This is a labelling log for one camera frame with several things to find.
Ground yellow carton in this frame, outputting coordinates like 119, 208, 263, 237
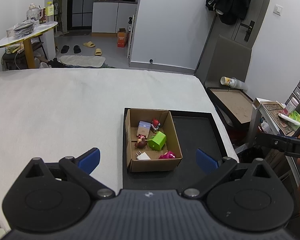
45, 2, 55, 23

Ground black grid door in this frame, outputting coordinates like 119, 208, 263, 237
67, 0, 94, 28

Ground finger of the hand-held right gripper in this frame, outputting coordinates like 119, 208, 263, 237
255, 131, 295, 153

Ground white floor mat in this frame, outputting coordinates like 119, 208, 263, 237
59, 55, 106, 68

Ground grey desk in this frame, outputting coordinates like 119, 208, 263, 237
247, 97, 300, 200

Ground white cabinet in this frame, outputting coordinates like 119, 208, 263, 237
92, 1, 138, 33

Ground black round stool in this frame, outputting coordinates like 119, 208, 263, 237
2, 52, 28, 70

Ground dark plates in plastic bag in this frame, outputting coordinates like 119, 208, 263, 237
14, 20, 35, 38

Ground black side table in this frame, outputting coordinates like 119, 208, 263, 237
205, 87, 254, 130

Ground brown patterned desk mat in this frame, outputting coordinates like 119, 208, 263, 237
261, 101, 300, 133

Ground glass jar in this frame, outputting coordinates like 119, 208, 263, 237
27, 3, 40, 22

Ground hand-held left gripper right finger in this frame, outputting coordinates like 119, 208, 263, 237
182, 148, 278, 198

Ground brown-haired doll figurine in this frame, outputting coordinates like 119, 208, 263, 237
135, 135, 148, 148

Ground pink bear toy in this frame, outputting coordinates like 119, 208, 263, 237
158, 151, 177, 160

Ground white tube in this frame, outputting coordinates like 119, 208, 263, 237
277, 113, 300, 127

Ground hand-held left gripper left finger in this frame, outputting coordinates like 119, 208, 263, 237
25, 148, 115, 200

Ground black jacket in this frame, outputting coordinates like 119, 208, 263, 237
206, 0, 250, 25

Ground pink and white bottle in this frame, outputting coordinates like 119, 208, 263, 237
283, 97, 298, 115

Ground black tray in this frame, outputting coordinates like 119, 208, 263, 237
122, 108, 230, 189

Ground grey door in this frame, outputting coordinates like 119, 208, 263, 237
195, 0, 275, 77

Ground green toy house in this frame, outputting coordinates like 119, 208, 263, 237
147, 131, 167, 150

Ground brown cardboard box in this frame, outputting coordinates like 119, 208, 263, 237
125, 108, 183, 173

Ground yellow-edged round table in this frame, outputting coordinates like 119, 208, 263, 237
0, 21, 58, 69

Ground black door lock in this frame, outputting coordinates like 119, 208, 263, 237
240, 20, 255, 41

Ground orange cardboard box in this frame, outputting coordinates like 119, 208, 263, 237
117, 28, 129, 48

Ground purple block toy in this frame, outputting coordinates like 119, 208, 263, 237
137, 121, 152, 137

